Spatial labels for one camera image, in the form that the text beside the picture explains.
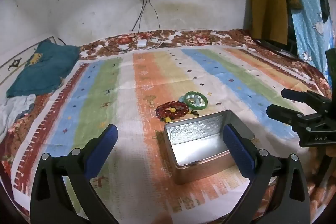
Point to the green jade bangle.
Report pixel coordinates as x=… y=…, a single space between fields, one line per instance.
x=187 y=102

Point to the white charger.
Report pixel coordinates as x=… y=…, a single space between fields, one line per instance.
x=141 y=43

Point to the white crumpled cloth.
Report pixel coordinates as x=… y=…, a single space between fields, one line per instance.
x=15 y=108

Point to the dark teal pillow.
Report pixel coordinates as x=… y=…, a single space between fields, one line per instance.
x=42 y=69

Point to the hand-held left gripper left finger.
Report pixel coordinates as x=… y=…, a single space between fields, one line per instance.
x=102 y=150

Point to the hanging brown and blue clothes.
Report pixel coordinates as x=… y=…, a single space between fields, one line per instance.
x=307 y=16

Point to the striped woven mat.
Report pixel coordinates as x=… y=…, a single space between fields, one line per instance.
x=105 y=108

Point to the silver metal tin box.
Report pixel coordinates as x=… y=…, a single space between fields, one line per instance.
x=194 y=145

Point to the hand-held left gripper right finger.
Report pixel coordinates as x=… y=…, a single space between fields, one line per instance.
x=239 y=150

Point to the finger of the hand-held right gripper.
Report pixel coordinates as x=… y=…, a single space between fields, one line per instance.
x=294 y=95
x=281 y=112

